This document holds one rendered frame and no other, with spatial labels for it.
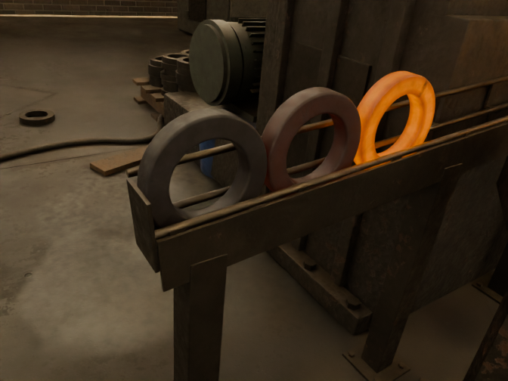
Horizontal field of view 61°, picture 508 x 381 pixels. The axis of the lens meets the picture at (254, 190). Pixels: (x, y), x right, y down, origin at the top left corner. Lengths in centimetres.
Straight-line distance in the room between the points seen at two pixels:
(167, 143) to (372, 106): 35
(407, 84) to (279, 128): 26
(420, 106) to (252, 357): 77
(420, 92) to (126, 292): 102
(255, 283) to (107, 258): 51
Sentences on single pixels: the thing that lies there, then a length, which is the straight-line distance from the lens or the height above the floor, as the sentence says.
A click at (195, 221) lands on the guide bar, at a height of 63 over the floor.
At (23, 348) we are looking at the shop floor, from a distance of 133.
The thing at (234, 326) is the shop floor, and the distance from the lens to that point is 131.
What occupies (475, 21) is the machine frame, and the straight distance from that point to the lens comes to 103.
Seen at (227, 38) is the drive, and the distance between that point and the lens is 193.
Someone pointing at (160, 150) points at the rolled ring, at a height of 73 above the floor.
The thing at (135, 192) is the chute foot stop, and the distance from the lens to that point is 56.
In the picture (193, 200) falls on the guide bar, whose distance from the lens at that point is 64.
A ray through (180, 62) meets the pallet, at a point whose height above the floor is 41.
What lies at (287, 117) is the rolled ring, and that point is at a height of 75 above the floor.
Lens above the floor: 94
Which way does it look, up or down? 29 degrees down
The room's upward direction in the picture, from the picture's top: 6 degrees clockwise
